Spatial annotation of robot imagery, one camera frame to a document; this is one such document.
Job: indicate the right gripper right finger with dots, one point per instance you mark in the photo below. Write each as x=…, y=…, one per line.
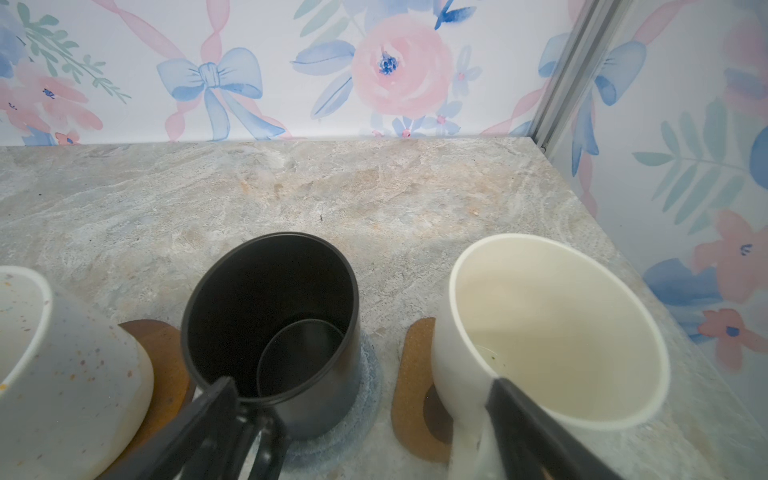
x=532, y=445

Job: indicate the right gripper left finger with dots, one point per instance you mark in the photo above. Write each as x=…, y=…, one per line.
x=195, y=445

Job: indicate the plain brown wooden coaster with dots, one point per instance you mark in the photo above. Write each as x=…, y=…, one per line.
x=173, y=387

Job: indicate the white mug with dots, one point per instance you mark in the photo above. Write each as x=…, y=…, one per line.
x=74, y=387

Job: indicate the brown paw shaped coaster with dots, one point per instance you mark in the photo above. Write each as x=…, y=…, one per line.
x=419, y=419

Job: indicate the cream mug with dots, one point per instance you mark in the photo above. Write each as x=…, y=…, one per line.
x=557, y=324

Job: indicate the blue grey woven coaster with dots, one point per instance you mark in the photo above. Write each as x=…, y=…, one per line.
x=323, y=454

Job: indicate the black mug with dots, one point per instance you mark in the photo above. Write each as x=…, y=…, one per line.
x=279, y=315

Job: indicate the right aluminium corner post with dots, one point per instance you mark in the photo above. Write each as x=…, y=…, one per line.
x=595, y=26

